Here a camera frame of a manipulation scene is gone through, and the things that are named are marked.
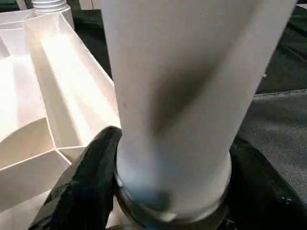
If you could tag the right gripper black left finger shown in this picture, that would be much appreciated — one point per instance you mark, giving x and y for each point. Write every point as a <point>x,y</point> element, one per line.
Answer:
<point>81,191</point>

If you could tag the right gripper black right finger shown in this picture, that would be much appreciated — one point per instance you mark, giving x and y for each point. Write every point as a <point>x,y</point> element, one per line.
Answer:
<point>261,198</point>

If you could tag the white plastic table top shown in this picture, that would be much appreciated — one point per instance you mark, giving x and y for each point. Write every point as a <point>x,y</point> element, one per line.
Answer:
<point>60,83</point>

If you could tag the white plastic table leg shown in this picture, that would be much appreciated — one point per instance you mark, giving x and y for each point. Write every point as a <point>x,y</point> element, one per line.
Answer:
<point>180,83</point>
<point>50,4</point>

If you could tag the black work mat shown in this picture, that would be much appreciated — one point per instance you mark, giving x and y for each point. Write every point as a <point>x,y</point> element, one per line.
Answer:
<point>283,107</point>

